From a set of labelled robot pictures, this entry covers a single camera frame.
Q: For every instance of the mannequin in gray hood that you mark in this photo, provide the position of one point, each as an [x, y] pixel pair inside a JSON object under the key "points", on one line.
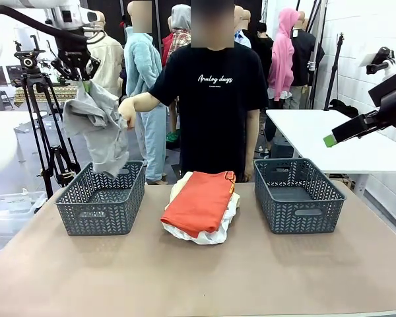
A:
{"points": [[179, 36]]}

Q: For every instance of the black bag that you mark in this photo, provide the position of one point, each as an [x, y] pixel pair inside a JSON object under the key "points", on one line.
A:
{"points": [[344, 107]]}

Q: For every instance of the figure in black clothes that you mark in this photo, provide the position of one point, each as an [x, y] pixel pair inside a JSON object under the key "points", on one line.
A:
{"points": [[264, 49]]}

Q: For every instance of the mannequin in white shirt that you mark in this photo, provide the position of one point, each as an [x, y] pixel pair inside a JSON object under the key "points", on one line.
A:
{"points": [[242, 38]]}

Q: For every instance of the white-covered right wrist camera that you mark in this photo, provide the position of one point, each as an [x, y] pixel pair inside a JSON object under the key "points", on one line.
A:
{"points": [[381, 57]]}

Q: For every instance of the person's right hand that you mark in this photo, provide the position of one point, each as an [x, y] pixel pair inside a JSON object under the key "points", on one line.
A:
{"points": [[128, 112]]}

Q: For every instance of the white black-printed T-shirt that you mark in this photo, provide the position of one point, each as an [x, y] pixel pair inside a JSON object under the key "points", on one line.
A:
{"points": [[214, 236]]}

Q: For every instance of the person in black T-shirt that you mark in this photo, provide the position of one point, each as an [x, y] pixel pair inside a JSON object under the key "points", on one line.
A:
{"points": [[214, 115]]}

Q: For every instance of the green shoes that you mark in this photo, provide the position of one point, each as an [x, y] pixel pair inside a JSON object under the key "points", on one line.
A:
{"points": [[173, 136]]}

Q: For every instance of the person's left hand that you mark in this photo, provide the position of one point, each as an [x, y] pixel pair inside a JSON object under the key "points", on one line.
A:
{"points": [[249, 173]]}

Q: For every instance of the clear plastic storage box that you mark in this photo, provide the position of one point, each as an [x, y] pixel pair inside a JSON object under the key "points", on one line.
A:
{"points": [[10, 211]]}

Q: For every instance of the gray perforated plastic basket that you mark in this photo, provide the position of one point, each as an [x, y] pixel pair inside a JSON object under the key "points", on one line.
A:
{"points": [[99, 211], [300, 211]]}

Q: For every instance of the mannequin in light-blue fleece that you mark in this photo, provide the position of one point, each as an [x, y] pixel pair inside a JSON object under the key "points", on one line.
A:
{"points": [[142, 66]]}

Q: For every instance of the orange garment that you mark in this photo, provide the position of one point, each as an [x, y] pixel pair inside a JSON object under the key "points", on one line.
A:
{"points": [[201, 201]]}

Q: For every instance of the person's left forearm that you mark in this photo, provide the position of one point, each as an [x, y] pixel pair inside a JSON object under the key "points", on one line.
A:
{"points": [[251, 138]]}

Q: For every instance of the mannequin in black shirt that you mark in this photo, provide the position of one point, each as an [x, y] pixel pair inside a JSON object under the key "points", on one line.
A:
{"points": [[305, 56]]}

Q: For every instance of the mannequin in beige jacket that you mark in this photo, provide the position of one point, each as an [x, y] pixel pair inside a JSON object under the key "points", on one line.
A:
{"points": [[109, 62]]}

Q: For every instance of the mannequin in pink hoodie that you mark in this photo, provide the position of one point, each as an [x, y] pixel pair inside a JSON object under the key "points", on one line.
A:
{"points": [[282, 59]]}

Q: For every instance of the person's right forearm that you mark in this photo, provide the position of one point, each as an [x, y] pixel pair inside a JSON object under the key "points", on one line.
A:
{"points": [[145, 101]]}

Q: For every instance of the gray garment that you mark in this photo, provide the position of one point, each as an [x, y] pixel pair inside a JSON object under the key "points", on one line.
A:
{"points": [[102, 132]]}

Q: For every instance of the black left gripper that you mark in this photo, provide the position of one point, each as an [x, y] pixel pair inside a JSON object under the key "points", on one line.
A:
{"points": [[72, 49]]}

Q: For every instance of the black camera tripod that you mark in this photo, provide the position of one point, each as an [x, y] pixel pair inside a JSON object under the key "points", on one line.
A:
{"points": [[31, 76]]}

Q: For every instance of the gray stool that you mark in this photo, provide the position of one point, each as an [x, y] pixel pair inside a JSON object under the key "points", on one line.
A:
{"points": [[0, 99]]}

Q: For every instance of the black light stand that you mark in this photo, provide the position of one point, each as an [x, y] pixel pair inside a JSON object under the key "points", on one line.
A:
{"points": [[333, 72]]}

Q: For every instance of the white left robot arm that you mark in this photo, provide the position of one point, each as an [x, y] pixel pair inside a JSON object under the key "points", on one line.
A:
{"points": [[69, 14]]}

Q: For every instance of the patterned cloth covered table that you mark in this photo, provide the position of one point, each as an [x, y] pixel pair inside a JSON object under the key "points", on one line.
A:
{"points": [[46, 92]]}

